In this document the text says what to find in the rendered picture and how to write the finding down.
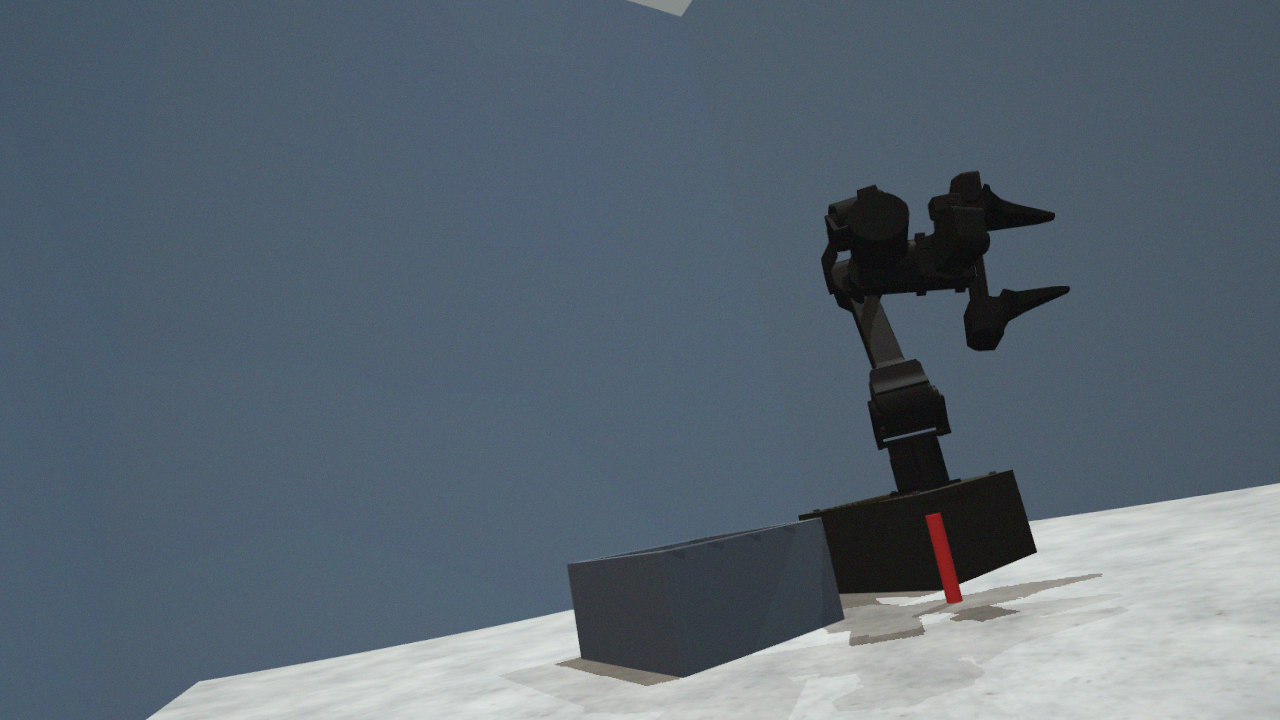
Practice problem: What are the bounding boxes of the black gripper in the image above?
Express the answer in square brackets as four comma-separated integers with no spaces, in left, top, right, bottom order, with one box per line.
[908,170,1070,351]

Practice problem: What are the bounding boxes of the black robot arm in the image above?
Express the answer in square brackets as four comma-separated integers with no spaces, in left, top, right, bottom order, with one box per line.
[820,184,989,497]

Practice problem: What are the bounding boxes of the red peg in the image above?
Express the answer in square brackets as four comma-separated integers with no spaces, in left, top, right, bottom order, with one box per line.
[925,514,963,603]

